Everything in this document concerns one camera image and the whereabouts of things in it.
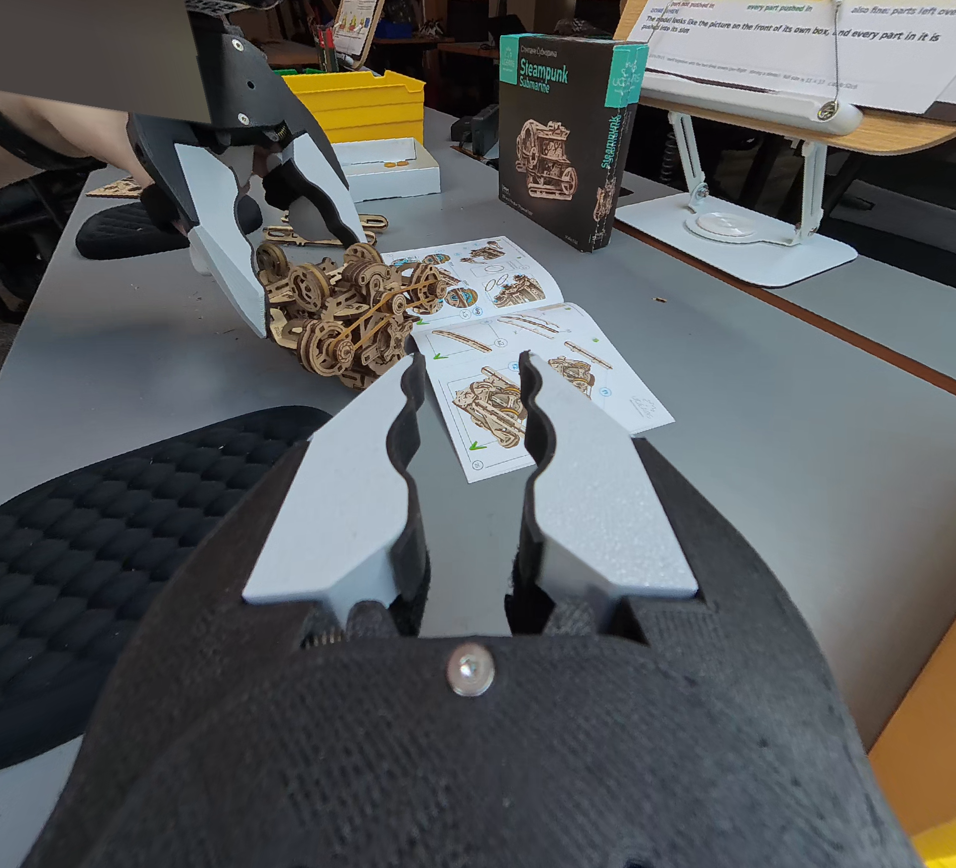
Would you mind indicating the flat wooden part strip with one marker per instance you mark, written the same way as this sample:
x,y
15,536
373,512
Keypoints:
x,y
299,239

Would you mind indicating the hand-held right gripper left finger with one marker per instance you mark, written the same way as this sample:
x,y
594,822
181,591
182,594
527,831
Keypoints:
x,y
336,524

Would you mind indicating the dark chair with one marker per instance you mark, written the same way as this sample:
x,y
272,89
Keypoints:
x,y
30,241

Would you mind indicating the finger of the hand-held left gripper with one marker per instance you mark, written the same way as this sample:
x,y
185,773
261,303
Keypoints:
x,y
328,188
220,241

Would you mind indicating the open instruction booklet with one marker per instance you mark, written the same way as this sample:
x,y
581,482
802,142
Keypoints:
x,y
515,286

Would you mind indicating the person's left forearm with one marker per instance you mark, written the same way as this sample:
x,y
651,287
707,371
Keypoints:
x,y
89,130

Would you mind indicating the large wooden document stand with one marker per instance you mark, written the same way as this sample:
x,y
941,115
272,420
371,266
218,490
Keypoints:
x,y
747,257

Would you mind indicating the yellow container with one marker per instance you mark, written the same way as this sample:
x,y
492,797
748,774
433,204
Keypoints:
x,y
922,748

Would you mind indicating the small wooden document stand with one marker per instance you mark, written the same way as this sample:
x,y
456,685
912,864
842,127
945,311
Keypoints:
x,y
372,24

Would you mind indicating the blue bin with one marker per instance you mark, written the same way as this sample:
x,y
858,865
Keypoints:
x,y
390,30

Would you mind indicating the stack of yellow plastic bins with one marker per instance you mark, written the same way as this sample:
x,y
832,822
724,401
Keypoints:
x,y
366,110

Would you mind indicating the black model kit box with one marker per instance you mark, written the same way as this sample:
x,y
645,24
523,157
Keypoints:
x,y
553,159

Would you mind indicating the shallow white cardboard tray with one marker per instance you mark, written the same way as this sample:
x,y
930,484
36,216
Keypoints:
x,y
396,186

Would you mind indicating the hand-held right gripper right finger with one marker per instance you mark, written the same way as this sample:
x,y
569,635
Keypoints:
x,y
605,517

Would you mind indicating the black device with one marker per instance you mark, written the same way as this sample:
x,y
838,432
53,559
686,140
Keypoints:
x,y
482,130

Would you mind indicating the wooden mechanical model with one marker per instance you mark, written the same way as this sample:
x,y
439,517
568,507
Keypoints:
x,y
351,315

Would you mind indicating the flat wooden part sheet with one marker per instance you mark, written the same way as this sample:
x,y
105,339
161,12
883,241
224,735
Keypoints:
x,y
112,190

